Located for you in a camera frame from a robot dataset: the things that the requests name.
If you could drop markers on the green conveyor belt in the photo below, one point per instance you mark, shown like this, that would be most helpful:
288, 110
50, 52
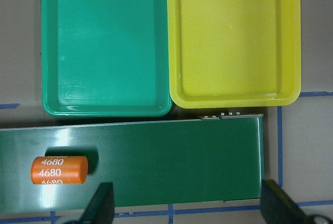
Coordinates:
149, 163

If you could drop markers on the yellow plastic tray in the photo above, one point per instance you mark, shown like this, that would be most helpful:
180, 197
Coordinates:
234, 53

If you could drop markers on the green plastic tray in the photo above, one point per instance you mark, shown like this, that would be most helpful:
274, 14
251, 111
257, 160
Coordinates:
105, 58

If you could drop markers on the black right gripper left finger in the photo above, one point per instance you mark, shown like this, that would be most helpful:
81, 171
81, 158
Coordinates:
101, 208

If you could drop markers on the orange cylinder marked 4680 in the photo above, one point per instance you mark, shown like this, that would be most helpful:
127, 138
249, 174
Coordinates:
58, 170

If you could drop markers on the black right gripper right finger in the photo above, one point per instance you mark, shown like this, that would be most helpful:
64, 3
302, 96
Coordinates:
277, 207

